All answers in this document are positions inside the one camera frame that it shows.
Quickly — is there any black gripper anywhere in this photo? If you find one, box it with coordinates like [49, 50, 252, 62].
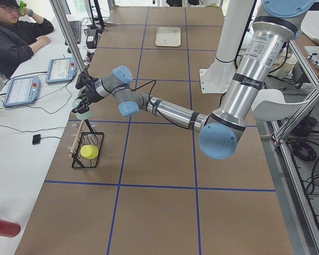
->
[72, 83, 103, 114]

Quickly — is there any pale green cup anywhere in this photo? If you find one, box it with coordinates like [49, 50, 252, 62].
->
[72, 109, 92, 120]

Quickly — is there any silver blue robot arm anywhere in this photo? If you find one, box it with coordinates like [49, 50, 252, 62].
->
[72, 1, 314, 159]

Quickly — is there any yellow cup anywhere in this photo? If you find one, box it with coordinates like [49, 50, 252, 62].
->
[80, 144, 99, 159]

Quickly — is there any cream rabbit tray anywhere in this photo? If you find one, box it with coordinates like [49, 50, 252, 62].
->
[155, 27, 181, 47]

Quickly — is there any far blue teach pendant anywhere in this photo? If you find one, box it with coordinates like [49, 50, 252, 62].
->
[45, 57, 78, 84]

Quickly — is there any blue teach pendant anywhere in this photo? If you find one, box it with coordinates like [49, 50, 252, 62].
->
[45, 57, 78, 84]
[3, 76, 41, 108]

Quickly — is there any small black puck device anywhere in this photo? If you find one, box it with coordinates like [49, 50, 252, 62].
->
[32, 134, 41, 145]

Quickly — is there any near blue teach pendant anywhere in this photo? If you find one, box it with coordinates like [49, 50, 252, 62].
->
[3, 76, 41, 108]

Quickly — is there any black power adapter box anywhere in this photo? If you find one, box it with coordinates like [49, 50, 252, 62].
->
[86, 29, 97, 49]

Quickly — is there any black keyboard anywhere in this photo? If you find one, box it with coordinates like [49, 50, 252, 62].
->
[68, 21, 81, 44]

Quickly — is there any person in black hoodie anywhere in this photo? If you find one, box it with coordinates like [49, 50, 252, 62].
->
[0, 1, 54, 78]

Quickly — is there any red cylinder bottle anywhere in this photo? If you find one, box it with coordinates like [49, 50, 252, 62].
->
[0, 219, 21, 238]

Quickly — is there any white plastic chair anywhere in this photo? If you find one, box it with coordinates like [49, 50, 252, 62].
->
[251, 89, 310, 121]

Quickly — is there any black wire cup rack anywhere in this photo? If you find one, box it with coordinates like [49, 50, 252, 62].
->
[69, 120, 105, 169]

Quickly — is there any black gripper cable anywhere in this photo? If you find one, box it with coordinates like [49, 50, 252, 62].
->
[127, 79, 197, 131]

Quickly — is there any aluminium frame post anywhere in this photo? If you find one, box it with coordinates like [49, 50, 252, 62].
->
[50, 0, 85, 75]

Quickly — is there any aluminium frame rail right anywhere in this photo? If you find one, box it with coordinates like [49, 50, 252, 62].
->
[259, 35, 319, 254]

